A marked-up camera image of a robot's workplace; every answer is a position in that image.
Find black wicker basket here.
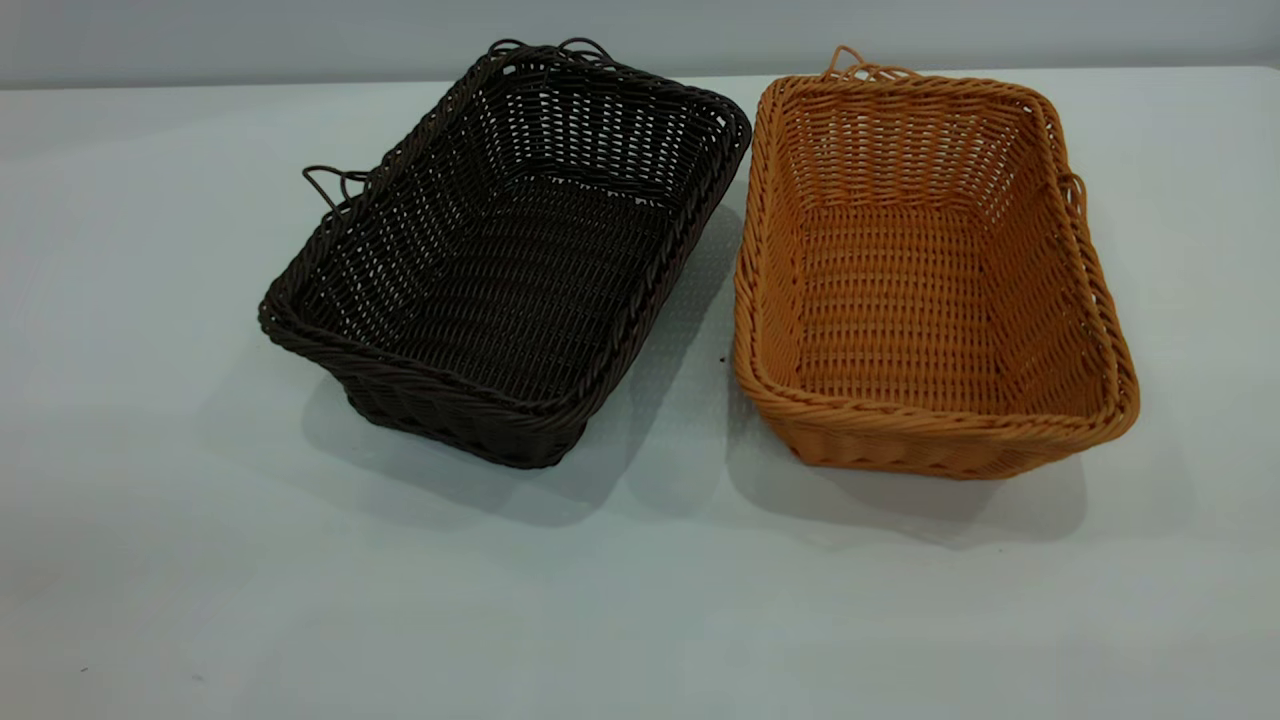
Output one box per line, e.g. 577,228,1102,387
258,37,753,470

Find orange wicker basket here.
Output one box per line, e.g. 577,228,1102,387
732,45,1141,481

